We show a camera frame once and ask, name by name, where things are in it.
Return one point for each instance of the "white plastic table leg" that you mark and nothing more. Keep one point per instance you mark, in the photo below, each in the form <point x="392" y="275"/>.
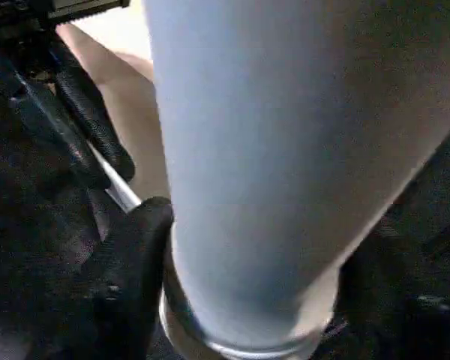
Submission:
<point x="266" y="150"/>

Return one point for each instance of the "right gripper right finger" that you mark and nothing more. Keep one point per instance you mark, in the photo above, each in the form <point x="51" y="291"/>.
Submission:
<point x="397" y="318"/>

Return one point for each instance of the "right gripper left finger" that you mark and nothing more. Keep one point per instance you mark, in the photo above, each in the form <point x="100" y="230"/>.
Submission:
<point x="131" y="281"/>

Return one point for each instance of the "black glossy mat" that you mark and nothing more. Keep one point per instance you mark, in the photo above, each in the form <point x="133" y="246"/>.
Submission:
<point x="22" y="243"/>

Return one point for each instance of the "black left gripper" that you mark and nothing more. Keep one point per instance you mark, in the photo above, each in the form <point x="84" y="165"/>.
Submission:
<point x="22" y="30"/>

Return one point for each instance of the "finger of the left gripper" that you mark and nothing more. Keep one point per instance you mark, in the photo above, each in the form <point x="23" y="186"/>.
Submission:
<point x="97" y="123"/>

